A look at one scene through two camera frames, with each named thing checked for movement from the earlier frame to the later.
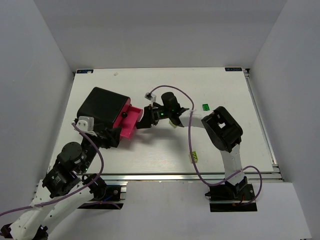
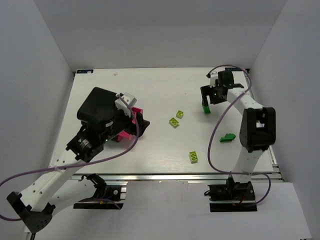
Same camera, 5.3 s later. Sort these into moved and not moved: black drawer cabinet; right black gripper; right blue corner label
Moved: right black gripper
Not moved: right blue corner label; black drawer cabinet
